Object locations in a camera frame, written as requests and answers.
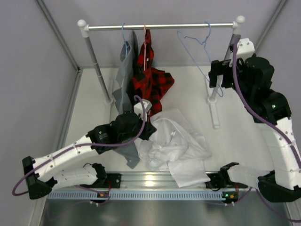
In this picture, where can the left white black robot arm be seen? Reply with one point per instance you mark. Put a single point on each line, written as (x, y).
(50, 172)

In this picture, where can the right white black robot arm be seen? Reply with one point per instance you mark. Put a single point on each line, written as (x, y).
(271, 113)

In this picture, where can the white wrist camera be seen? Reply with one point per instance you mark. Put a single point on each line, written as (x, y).
(245, 48)
(138, 109)

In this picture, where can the white shirt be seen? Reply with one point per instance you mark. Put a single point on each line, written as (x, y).
(175, 147)

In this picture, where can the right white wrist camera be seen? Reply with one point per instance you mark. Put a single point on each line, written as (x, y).
(245, 48)

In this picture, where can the silver white clothes rack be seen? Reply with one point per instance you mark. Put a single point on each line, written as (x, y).
(211, 100)

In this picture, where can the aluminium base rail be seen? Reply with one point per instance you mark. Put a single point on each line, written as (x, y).
(163, 180)

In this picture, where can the pink hanger with plaid shirt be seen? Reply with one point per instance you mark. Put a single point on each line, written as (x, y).
(145, 48)

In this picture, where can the grey shirt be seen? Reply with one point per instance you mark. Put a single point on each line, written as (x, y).
(123, 101)

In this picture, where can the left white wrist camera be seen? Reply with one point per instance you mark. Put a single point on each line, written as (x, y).
(138, 109)

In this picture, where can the blue hanger with grey shirt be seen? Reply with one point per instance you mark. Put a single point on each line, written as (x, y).
(126, 45)

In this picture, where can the slotted grey cable duct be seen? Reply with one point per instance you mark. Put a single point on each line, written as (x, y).
(178, 195)

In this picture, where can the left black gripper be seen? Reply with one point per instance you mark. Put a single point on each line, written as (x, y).
(148, 130)

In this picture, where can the red black plaid shirt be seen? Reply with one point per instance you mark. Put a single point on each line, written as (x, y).
(153, 83)

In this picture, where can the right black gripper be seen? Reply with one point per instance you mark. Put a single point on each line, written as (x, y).
(217, 68)

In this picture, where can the blue wire hanger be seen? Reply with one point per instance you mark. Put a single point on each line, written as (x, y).
(196, 48)

